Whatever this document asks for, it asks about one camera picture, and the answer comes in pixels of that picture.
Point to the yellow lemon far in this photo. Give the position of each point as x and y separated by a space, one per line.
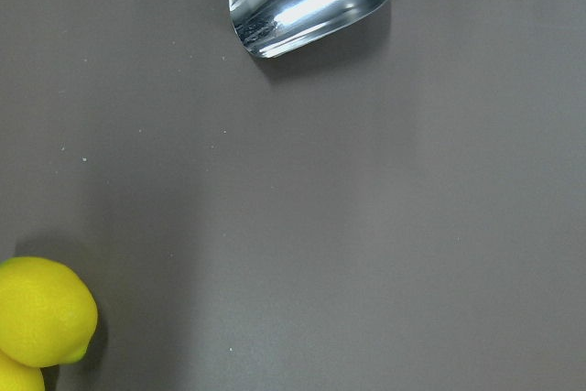
48 314

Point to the yellow lemon near lime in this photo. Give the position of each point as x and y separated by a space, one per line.
19 377

